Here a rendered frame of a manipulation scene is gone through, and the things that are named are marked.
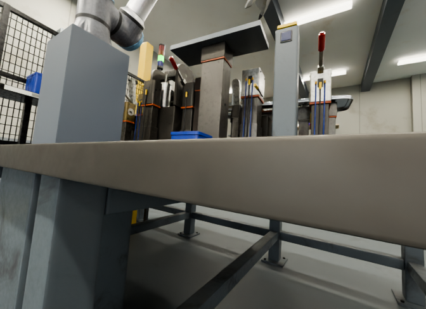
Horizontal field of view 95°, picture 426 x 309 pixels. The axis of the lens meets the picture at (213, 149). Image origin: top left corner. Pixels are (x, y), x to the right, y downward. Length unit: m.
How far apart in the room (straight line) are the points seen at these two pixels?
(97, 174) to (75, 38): 0.66
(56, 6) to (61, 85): 3.69
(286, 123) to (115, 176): 0.53
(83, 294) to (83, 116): 0.50
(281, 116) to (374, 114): 6.41
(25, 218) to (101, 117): 0.35
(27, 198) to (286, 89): 0.77
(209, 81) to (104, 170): 0.63
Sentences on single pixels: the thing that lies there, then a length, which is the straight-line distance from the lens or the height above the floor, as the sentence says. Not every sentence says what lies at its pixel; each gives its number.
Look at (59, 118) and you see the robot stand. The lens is 0.74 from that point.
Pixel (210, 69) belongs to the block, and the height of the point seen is 1.05.
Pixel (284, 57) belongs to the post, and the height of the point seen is 1.04.
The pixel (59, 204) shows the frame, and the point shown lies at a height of 0.61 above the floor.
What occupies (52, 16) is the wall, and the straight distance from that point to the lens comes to 4.34.
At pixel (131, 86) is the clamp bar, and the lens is 1.40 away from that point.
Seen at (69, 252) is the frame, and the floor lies 0.53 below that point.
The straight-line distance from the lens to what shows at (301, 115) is 0.99.
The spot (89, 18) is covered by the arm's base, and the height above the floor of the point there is 1.18.
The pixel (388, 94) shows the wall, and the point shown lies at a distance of 7.19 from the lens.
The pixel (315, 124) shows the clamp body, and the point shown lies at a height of 0.86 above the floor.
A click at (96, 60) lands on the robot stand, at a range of 0.83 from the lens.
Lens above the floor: 0.68
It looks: 5 degrees up
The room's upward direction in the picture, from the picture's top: 4 degrees clockwise
